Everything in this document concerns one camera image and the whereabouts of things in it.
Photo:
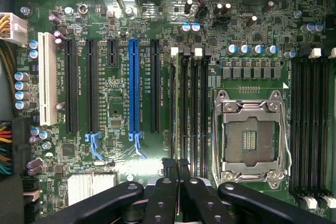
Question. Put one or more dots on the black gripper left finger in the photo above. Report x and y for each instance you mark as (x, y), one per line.
(160, 203)

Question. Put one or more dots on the green motherboard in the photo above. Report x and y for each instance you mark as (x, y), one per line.
(110, 90)

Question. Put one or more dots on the black and silver PC case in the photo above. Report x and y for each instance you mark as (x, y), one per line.
(5, 3)

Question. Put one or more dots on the long black expansion slot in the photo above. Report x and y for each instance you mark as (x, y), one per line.
(155, 85)
(92, 85)
(71, 85)

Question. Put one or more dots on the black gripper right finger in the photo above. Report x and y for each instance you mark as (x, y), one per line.
(207, 203)

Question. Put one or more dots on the steel CPU socket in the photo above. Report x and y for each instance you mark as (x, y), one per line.
(249, 140)

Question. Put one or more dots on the white expansion slot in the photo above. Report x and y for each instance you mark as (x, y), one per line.
(47, 77)

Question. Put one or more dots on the short black expansion slot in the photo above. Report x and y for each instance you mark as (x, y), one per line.
(112, 52)

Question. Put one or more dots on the white power connector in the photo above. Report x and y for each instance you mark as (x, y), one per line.
(15, 28)

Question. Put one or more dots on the silver chipset heatsink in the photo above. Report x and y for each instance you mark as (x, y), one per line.
(92, 188)

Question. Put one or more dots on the blue expansion slot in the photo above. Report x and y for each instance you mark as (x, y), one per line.
(134, 85)

